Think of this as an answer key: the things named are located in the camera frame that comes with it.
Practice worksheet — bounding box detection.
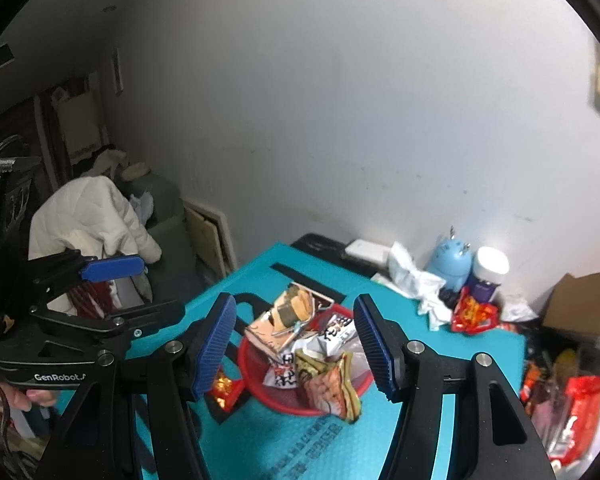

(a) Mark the translucent white snack packet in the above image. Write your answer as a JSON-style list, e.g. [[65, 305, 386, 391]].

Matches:
[[290, 330, 331, 361]]

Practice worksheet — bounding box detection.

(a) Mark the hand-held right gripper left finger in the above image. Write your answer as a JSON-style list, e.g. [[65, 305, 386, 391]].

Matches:
[[32, 292, 238, 480]]

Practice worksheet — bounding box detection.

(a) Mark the brown cake snack packet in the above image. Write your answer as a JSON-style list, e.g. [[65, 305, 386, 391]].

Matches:
[[272, 282, 316, 333]]

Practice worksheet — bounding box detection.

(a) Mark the person's left hand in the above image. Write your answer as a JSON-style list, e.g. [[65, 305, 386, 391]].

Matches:
[[0, 379, 58, 413]]

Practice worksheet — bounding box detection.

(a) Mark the crumpled white plastic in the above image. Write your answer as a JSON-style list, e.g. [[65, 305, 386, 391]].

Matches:
[[500, 294, 540, 323]]

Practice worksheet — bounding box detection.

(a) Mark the red striped cloth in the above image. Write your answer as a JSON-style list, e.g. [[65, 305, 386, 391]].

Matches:
[[70, 282, 111, 318]]

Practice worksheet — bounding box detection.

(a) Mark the red packaged snack bag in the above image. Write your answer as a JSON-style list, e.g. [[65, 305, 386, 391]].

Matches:
[[562, 375, 600, 463]]

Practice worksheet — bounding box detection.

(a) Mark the red plastic basket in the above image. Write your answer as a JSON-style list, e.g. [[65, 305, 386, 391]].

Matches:
[[237, 305, 376, 417]]

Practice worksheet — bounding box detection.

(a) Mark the white quilted jacket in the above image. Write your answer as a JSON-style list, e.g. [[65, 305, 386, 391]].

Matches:
[[28, 175, 162, 306]]

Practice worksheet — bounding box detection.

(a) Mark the teal bubble mat black print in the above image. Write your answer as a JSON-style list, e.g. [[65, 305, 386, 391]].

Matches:
[[55, 241, 527, 480]]

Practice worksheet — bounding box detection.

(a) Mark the red yellow snack packet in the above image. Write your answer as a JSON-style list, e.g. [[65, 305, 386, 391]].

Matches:
[[450, 287, 501, 336]]

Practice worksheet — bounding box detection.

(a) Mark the beige snack packet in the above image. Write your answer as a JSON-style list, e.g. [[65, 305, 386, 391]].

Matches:
[[244, 310, 306, 356]]

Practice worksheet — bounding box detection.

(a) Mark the white black-print snack packet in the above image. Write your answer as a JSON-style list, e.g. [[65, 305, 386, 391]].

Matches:
[[320, 312, 358, 356], [262, 350, 301, 388]]

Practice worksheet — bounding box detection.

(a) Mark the white power bank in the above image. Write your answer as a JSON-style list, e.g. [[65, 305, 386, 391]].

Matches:
[[344, 239, 388, 266]]

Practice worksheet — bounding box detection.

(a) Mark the crumpled white tissue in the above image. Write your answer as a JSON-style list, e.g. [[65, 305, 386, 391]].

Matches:
[[372, 241, 453, 331]]

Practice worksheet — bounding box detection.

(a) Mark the beige paper bag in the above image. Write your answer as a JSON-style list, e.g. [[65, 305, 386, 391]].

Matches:
[[55, 77, 106, 161]]

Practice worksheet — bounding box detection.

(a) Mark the red gold-print snack packet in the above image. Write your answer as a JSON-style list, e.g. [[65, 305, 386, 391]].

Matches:
[[210, 367, 246, 413]]

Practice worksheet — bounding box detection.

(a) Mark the light blue deer humidifier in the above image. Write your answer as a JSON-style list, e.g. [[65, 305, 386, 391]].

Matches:
[[425, 225, 473, 291]]

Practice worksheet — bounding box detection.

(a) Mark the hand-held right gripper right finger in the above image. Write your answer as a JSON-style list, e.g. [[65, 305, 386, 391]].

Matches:
[[352, 292, 553, 480]]

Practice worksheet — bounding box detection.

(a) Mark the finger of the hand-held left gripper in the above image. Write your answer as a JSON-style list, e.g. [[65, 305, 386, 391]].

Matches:
[[30, 300, 187, 348], [27, 249, 147, 311]]

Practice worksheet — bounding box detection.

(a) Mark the green armchair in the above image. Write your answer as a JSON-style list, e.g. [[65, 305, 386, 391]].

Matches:
[[125, 167, 198, 301]]

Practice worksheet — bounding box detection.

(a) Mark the beige cloth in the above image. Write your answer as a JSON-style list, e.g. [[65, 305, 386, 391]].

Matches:
[[92, 147, 151, 183]]

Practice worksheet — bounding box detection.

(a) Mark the purple jar white lid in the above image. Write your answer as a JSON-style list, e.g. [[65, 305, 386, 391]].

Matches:
[[462, 246, 510, 306]]

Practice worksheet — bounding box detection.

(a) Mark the cardboard box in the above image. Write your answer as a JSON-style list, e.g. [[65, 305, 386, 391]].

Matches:
[[542, 269, 600, 343]]

